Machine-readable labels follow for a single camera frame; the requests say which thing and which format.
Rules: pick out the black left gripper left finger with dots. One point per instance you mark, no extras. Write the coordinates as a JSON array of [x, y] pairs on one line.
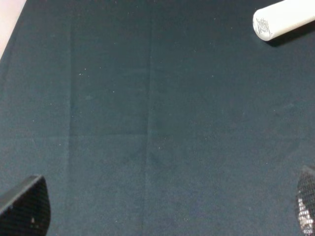
[[25, 209]]

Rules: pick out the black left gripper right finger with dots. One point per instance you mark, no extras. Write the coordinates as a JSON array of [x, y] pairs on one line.
[[305, 201]]

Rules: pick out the black tablecloth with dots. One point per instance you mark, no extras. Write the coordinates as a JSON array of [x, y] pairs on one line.
[[158, 117]]

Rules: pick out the white cylindrical tube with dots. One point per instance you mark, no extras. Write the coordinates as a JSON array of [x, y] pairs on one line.
[[279, 18]]

